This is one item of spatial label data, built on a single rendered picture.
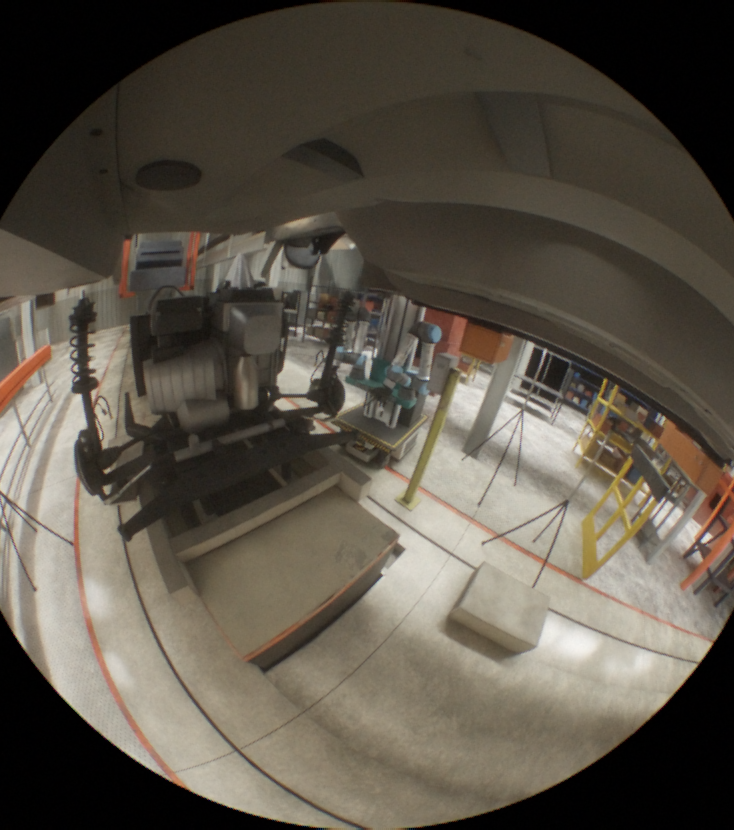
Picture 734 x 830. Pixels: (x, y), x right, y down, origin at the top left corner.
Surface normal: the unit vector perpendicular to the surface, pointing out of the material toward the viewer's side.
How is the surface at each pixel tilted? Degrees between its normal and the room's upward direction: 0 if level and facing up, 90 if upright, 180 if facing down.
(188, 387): 90
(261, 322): 90
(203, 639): 0
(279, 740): 0
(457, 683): 0
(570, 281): 108
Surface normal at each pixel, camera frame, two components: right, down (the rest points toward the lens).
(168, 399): 0.57, 0.47
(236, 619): 0.18, -0.87
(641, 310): -0.67, 0.47
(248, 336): 0.75, 0.43
